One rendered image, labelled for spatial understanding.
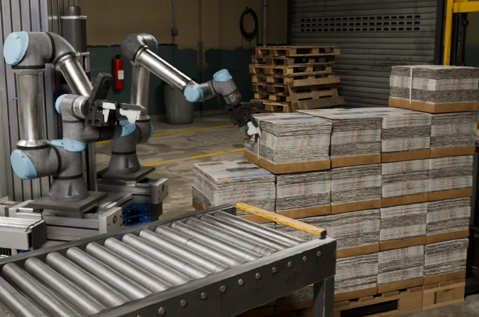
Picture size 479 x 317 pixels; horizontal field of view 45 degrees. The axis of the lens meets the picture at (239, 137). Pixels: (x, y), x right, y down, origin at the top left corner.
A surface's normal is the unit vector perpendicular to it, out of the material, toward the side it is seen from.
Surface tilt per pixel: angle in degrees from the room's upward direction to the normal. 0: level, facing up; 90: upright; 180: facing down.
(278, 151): 90
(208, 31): 90
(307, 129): 90
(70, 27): 90
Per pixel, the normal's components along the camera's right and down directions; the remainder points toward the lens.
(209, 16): 0.66, 0.13
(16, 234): -0.26, 0.16
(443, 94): 0.38, 0.15
